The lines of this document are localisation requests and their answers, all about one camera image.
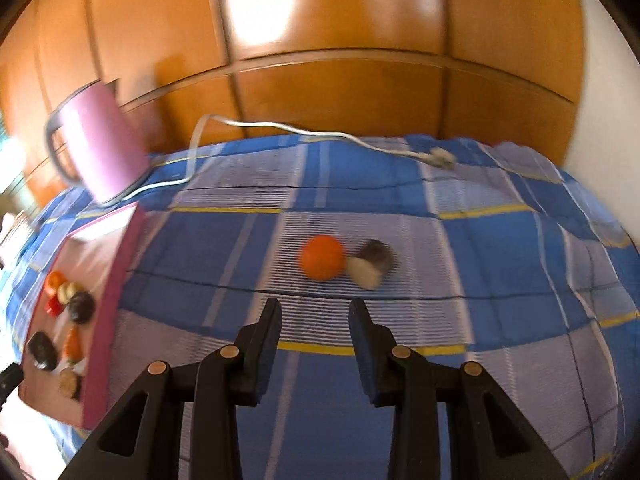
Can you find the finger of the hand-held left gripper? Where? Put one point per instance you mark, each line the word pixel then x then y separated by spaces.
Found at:
pixel 10 380

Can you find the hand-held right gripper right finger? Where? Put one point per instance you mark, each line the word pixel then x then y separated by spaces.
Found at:
pixel 367 365

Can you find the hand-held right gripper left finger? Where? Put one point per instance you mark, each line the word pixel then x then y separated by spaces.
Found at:
pixel 260 360

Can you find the dark avocado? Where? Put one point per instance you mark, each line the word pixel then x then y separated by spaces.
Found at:
pixel 42 351
pixel 81 306

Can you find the small brown cut fruit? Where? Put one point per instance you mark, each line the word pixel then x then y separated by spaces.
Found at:
pixel 69 382

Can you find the small carrot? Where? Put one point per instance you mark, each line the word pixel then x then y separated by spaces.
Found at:
pixel 74 344

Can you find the small red tomato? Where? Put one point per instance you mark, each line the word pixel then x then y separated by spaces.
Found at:
pixel 54 306

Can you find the halved mangosteen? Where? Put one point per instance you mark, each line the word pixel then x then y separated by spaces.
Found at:
pixel 370 265

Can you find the orange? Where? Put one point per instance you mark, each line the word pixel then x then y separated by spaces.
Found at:
pixel 54 282
pixel 322 257

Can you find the yellow ribbed fruit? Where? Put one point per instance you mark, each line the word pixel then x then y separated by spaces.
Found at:
pixel 70 291

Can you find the pink shallow cardboard box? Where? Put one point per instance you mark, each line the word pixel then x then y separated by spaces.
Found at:
pixel 107 320

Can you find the blue plaid tablecloth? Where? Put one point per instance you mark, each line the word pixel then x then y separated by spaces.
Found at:
pixel 500 285

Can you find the pink electric kettle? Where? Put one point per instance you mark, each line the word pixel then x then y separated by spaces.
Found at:
pixel 107 145

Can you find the wooden wardrobe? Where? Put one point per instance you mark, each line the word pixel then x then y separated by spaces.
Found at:
pixel 350 10

